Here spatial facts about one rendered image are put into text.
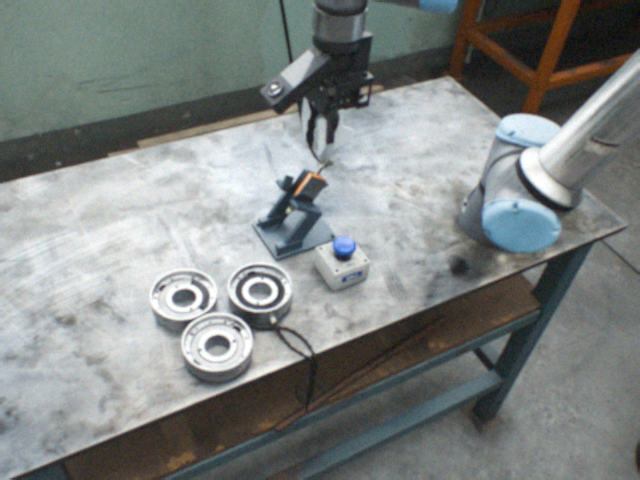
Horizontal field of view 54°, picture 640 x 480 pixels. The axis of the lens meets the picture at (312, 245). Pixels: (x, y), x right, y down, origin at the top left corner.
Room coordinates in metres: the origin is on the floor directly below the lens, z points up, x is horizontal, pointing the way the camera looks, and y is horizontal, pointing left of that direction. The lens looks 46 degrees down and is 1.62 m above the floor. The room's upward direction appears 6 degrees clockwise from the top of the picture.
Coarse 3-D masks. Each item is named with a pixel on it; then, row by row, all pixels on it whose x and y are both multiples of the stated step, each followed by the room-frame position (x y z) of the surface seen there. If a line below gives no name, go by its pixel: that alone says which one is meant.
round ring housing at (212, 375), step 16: (208, 320) 0.58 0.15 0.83; (224, 320) 0.59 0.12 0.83; (240, 320) 0.58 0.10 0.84; (192, 336) 0.55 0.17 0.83; (208, 336) 0.55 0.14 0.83; (224, 336) 0.56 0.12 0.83; (192, 368) 0.49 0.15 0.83; (208, 368) 0.50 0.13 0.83; (224, 368) 0.49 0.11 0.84; (240, 368) 0.50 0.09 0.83
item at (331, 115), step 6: (330, 102) 0.80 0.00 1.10; (330, 108) 0.79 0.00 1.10; (336, 108) 0.80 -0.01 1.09; (324, 114) 0.80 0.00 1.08; (330, 114) 0.79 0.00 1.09; (336, 114) 0.80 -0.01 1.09; (330, 120) 0.79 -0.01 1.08; (336, 120) 0.79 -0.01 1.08; (330, 126) 0.79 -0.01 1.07; (336, 126) 0.79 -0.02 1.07; (330, 132) 0.79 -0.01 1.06; (330, 138) 0.79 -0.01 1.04
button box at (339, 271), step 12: (324, 252) 0.74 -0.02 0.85; (360, 252) 0.75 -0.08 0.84; (324, 264) 0.72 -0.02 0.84; (336, 264) 0.72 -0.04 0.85; (348, 264) 0.72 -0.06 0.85; (360, 264) 0.72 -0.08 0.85; (324, 276) 0.72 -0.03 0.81; (336, 276) 0.69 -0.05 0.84; (348, 276) 0.71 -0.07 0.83; (360, 276) 0.72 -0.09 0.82; (336, 288) 0.70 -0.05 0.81
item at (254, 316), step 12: (252, 264) 0.70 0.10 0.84; (264, 264) 0.70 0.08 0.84; (240, 276) 0.68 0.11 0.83; (276, 276) 0.69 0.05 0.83; (288, 276) 0.68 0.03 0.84; (228, 288) 0.64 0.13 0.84; (252, 288) 0.67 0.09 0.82; (264, 288) 0.67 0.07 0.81; (276, 288) 0.66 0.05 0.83; (288, 288) 0.66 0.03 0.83; (228, 300) 0.63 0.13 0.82; (252, 300) 0.63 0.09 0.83; (264, 300) 0.63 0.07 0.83; (288, 300) 0.63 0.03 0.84; (240, 312) 0.61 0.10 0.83; (252, 312) 0.60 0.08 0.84; (264, 312) 0.60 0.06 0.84; (276, 312) 0.61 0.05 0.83
